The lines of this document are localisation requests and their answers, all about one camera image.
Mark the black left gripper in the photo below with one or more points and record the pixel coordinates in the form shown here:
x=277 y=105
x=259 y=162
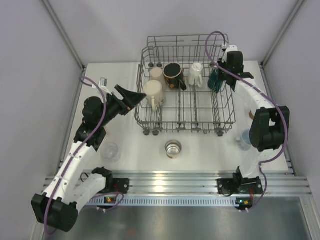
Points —
x=235 y=65

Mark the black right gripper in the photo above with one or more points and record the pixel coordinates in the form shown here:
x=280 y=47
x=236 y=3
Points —
x=116 y=106

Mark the cream mug green inside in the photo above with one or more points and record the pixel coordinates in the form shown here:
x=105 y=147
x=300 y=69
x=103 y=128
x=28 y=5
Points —
x=154 y=94

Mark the white cup teal base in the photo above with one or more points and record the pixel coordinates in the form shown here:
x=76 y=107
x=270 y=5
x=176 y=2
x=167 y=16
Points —
x=216 y=80

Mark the beige plain cup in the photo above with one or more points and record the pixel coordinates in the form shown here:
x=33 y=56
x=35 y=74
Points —
x=157 y=74

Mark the cream mug with handle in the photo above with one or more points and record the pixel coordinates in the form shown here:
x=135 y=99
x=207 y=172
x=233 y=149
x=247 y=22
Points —
x=195 y=75

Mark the black skull mug red inside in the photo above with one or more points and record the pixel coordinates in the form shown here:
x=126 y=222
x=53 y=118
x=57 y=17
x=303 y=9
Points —
x=174 y=76

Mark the clear glass tumbler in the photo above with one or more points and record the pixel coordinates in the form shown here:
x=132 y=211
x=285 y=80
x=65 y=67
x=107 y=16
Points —
x=110 y=152

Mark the light blue mug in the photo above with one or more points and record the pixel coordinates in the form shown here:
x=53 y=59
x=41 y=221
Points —
x=243 y=141

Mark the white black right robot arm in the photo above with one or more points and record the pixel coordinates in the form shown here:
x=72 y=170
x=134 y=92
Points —
x=60 y=203

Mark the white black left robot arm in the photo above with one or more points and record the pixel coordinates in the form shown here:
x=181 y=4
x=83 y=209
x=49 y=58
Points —
x=269 y=130

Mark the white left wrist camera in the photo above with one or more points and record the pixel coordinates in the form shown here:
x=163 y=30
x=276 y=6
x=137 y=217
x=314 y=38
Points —
x=226 y=50

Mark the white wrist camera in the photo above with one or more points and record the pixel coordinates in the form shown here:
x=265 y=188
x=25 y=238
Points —
x=102 y=85
x=226 y=50

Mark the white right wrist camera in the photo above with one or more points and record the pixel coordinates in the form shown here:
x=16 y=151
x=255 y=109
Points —
x=102 y=85

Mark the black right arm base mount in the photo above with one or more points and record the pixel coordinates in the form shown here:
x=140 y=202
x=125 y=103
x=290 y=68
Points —
x=117 y=185

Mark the aluminium corner frame post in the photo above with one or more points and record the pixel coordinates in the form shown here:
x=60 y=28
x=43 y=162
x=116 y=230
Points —
x=62 y=32

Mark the perforated blue-grey cable tray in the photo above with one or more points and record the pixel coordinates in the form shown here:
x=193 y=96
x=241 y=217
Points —
x=179 y=201

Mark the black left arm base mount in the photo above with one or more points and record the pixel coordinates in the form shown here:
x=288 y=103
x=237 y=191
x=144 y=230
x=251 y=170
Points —
x=238 y=186

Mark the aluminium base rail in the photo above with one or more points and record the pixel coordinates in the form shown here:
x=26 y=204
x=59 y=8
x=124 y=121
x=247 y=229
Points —
x=205 y=183

